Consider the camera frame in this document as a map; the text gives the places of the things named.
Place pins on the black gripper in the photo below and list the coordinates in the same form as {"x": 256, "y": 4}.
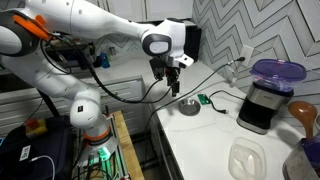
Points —
{"x": 161, "y": 70}

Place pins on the small silver plate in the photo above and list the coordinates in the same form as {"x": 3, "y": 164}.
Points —
{"x": 189, "y": 107}

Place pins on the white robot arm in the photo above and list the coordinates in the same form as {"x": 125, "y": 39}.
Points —
{"x": 23, "y": 30}

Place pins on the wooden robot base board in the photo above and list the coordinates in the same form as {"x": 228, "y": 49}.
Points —
{"x": 129, "y": 153}

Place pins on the black silver coffee machine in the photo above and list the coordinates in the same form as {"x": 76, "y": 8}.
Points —
{"x": 261, "y": 104}

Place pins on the purple lid lunchbox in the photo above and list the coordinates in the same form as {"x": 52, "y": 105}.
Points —
{"x": 278, "y": 75}

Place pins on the green circuit board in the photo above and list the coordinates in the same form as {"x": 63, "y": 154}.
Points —
{"x": 203, "y": 99}

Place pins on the blue bottle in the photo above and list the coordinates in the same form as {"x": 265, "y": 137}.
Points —
{"x": 104, "y": 60}

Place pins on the clear plastic container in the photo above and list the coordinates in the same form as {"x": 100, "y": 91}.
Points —
{"x": 247, "y": 160}

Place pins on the brown wooden spoon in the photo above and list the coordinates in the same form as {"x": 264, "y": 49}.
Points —
{"x": 306, "y": 114}

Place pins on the black bag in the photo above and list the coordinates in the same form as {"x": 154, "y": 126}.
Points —
{"x": 45, "y": 157}

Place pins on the yellow emergency stop button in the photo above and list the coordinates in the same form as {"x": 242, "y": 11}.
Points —
{"x": 35, "y": 127}

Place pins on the grey utensil holder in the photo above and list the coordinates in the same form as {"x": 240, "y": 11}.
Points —
{"x": 303, "y": 163}

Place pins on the white wall outlet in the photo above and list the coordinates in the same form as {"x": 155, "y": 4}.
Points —
{"x": 246, "y": 52}

